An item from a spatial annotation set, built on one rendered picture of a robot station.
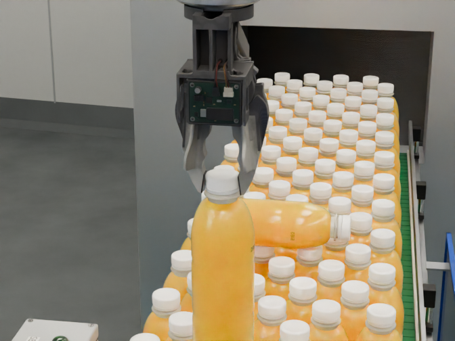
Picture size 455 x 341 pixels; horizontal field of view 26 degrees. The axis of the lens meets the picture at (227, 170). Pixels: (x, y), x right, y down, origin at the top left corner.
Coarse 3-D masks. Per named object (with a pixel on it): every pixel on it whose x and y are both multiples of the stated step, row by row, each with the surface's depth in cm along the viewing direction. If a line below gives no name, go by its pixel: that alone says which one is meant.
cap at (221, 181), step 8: (224, 168) 111; (208, 176) 108; (216, 176) 108; (224, 176) 108; (232, 176) 108; (208, 184) 108; (216, 184) 108; (224, 184) 107; (232, 184) 108; (216, 192) 108; (224, 192) 108; (232, 192) 108
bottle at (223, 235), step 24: (216, 216) 108; (240, 216) 109; (192, 240) 110; (216, 240) 108; (240, 240) 109; (192, 264) 112; (216, 264) 109; (240, 264) 110; (192, 288) 113; (216, 288) 110; (240, 288) 111; (216, 312) 111; (240, 312) 112; (192, 336) 116; (216, 336) 112; (240, 336) 113
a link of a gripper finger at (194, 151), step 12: (192, 132) 104; (204, 132) 106; (192, 144) 105; (204, 144) 108; (192, 156) 106; (204, 156) 107; (192, 168) 108; (204, 168) 109; (192, 180) 109; (204, 180) 109
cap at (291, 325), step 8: (288, 320) 130; (296, 320) 130; (280, 328) 128; (288, 328) 128; (296, 328) 128; (304, 328) 128; (280, 336) 128; (288, 336) 127; (296, 336) 127; (304, 336) 127
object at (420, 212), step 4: (416, 184) 214; (420, 184) 214; (424, 184) 214; (416, 188) 214; (420, 188) 214; (424, 188) 214; (416, 192) 214; (420, 192) 214; (424, 192) 214; (420, 196) 214; (424, 196) 214; (420, 200) 215; (420, 204) 216; (420, 208) 216; (420, 212) 216; (420, 216) 216; (424, 216) 216
